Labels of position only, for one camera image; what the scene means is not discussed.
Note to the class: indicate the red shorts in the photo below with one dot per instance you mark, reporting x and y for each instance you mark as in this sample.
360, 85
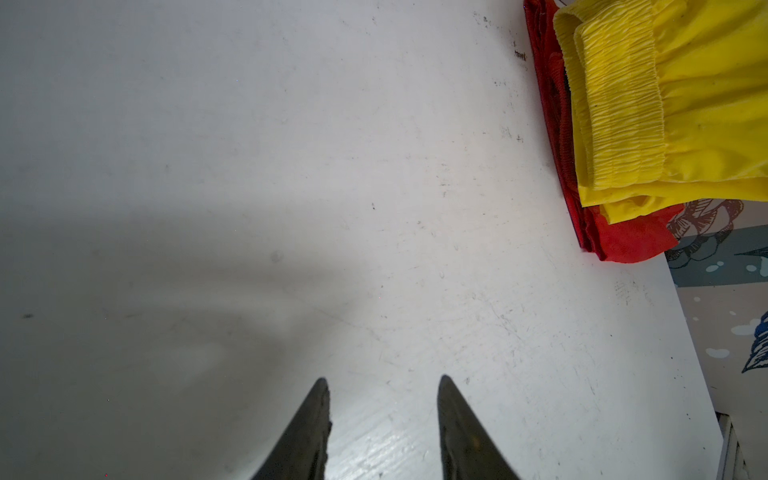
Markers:
627, 242

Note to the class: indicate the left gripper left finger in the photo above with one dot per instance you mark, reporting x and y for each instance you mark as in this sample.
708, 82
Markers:
301, 451

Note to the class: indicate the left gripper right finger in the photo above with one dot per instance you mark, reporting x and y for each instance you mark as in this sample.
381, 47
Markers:
467, 450

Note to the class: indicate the yellow shorts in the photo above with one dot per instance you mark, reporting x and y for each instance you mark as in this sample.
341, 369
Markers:
669, 102

